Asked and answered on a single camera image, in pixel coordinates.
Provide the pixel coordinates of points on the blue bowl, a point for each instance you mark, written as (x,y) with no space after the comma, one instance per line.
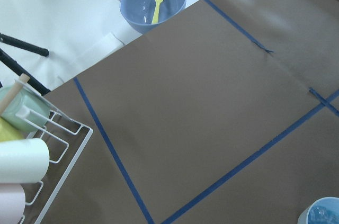
(139,13)

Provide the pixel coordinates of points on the black camera tripod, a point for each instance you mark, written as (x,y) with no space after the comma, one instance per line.
(18,69)

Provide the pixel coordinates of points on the wooden rack handle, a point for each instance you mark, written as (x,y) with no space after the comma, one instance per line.
(13,91)

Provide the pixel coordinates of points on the pink cup in rack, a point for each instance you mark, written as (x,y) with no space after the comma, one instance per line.
(12,203)

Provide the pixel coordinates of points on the white wire cup rack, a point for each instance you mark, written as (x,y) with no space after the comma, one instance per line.
(66,139)

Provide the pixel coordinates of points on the green cup in rack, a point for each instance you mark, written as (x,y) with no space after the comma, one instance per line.
(26,109)

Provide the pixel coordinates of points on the yellow cup in rack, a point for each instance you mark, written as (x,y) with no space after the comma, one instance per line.
(9,133)

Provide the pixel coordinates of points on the light blue plastic cup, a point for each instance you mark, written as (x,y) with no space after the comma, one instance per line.
(324,210)

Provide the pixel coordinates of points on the white cup in rack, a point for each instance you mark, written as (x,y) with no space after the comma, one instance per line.
(24,160)

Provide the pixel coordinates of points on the yellow plastic fork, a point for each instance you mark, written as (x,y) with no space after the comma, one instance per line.
(156,11)

